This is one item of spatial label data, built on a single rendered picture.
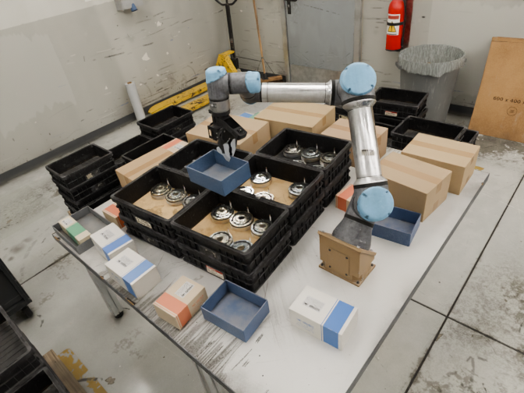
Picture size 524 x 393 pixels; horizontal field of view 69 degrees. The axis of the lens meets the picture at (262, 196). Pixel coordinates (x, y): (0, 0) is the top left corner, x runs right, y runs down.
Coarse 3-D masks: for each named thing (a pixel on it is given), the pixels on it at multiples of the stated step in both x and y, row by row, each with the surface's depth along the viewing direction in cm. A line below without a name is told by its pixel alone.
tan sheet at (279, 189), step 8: (248, 184) 188; (272, 184) 185; (280, 184) 185; (288, 184) 184; (256, 192) 182; (272, 192) 180; (280, 192) 180; (288, 192) 179; (280, 200) 174; (288, 200) 174
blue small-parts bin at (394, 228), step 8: (400, 208) 169; (392, 216) 174; (400, 216) 172; (408, 216) 169; (416, 216) 167; (376, 224) 163; (384, 224) 172; (392, 224) 171; (400, 224) 171; (408, 224) 170; (416, 224) 161; (376, 232) 166; (384, 232) 163; (392, 232) 161; (400, 232) 158; (408, 232) 166; (392, 240) 163; (400, 240) 160; (408, 240) 158
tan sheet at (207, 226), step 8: (208, 216) 171; (200, 224) 168; (208, 224) 167; (216, 224) 166; (224, 224) 166; (200, 232) 163; (208, 232) 162; (232, 232) 160; (240, 232) 160; (248, 232) 159; (248, 240) 156; (256, 240) 155
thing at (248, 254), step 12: (192, 204) 163; (276, 204) 156; (180, 216) 158; (180, 228) 152; (276, 228) 148; (204, 240) 146; (216, 240) 143; (264, 240) 142; (228, 252) 140; (240, 252) 136; (252, 252) 137
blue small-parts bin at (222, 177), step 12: (204, 156) 155; (216, 156) 158; (192, 168) 147; (204, 168) 157; (216, 168) 157; (228, 168) 156; (240, 168) 144; (192, 180) 152; (204, 180) 145; (216, 180) 140; (228, 180) 141; (240, 180) 146; (216, 192) 144; (228, 192) 143
